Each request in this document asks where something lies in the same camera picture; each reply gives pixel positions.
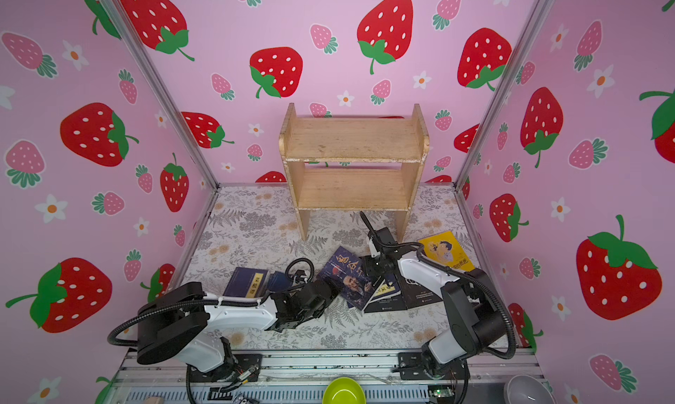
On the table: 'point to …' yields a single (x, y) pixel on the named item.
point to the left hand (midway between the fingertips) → (344, 291)
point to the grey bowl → (526, 389)
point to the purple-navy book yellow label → (247, 283)
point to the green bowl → (344, 390)
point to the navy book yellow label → (390, 287)
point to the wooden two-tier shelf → (353, 164)
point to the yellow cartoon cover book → (446, 248)
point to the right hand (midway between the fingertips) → (363, 268)
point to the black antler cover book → (412, 295)
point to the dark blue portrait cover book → (351, 275)
